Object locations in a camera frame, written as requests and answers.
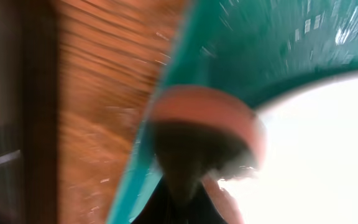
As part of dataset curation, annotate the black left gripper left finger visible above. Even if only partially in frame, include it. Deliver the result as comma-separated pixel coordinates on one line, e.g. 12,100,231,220
131,177,175,224

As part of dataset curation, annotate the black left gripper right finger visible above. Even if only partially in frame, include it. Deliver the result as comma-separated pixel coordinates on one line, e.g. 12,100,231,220
184,184,227,224

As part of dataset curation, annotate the pink white plate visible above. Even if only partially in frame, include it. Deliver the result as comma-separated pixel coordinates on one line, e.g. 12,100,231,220
218,71,358,224

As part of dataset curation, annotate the pink and black sponge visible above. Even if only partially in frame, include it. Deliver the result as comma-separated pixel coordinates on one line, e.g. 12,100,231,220
149,85,265,175

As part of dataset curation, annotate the black plastic tray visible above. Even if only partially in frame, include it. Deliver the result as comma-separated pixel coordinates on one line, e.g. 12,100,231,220
0,0,59,223

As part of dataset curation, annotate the teal plastic tray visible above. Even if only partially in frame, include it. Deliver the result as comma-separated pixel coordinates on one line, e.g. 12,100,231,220
106,0,358,224

